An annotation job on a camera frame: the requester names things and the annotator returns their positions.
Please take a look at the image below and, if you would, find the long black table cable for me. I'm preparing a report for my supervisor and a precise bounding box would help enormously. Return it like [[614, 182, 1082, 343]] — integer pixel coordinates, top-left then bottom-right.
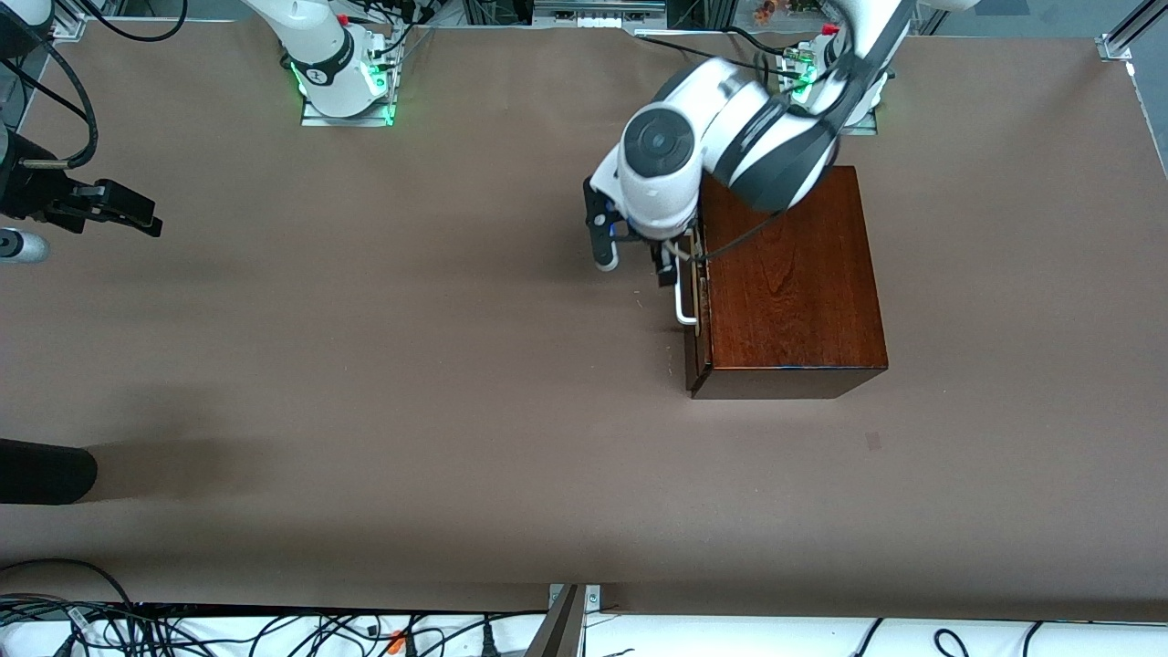
[[637, 33, 793, 72]]

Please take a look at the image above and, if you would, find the metal clamp bracket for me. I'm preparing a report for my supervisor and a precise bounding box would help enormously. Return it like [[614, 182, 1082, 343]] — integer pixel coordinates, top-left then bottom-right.
[[527, 583, 603, 657]]

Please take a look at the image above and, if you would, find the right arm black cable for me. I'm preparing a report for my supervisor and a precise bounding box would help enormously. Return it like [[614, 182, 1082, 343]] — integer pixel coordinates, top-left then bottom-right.
[[0, 38, 99, 172]]

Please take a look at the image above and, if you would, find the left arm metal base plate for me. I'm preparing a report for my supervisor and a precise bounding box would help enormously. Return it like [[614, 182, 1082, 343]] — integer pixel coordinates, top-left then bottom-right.
[[782, 102, 880, 137]]

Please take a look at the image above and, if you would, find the tangled black cable bundle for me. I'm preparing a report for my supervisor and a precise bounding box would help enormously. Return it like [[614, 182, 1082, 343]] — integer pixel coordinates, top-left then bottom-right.
[[0, 558, 550, 657]]

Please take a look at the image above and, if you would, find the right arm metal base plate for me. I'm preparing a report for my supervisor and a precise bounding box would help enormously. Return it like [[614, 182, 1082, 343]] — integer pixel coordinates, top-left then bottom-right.
[[300, 89, 396, 128]]

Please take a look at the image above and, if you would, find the black looped cable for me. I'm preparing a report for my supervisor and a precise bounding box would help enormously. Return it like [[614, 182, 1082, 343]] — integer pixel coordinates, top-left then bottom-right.
[[78, 0, 189, 44]]

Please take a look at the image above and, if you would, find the aluminium frame post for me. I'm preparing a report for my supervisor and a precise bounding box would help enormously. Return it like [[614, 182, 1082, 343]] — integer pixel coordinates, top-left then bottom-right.
[[1099, 0, 1168, 63]]

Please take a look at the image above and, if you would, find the grey power strip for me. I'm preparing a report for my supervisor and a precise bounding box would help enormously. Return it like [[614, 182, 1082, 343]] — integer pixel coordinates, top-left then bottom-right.
[[533, 0, 668, 29]]

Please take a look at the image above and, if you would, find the wooden drawer with white handle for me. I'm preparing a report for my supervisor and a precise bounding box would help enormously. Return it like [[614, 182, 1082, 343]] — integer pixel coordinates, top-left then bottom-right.
[[673, 226, 711, 391]]

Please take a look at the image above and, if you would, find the black rounded cylinder object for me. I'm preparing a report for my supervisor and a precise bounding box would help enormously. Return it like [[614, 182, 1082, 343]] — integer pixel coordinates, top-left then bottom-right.
[[0, 438, 99, 506]]

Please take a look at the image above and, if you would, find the dark brown wooden cabinet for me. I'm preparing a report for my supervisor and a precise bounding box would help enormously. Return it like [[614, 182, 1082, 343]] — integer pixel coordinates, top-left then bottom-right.
[[686, 165, 890, 401]]

